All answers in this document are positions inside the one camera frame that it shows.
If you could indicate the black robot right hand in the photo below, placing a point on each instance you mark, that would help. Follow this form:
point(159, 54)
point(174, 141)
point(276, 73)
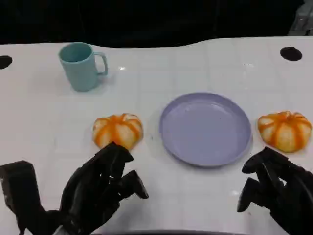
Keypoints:
point(291, 195)

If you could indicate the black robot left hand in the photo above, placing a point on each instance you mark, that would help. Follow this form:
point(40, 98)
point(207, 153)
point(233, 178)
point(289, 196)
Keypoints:
point(88, 191)

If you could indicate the orange and white bread roll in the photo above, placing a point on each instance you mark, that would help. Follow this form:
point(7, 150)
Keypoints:
point(283, 132)
point(117, 129)

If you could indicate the lilac plate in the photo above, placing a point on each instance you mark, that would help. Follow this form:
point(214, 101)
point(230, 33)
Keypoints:
point(205, 129)

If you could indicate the pale green mug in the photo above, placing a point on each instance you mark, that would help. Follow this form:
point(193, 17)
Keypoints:
point(80, 73)

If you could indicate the white background equipment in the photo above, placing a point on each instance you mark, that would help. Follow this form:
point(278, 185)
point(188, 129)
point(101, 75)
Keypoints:
point(303, 22)

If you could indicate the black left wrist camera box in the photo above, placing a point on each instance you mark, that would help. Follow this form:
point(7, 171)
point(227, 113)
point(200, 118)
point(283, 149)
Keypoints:
point(17, 181)

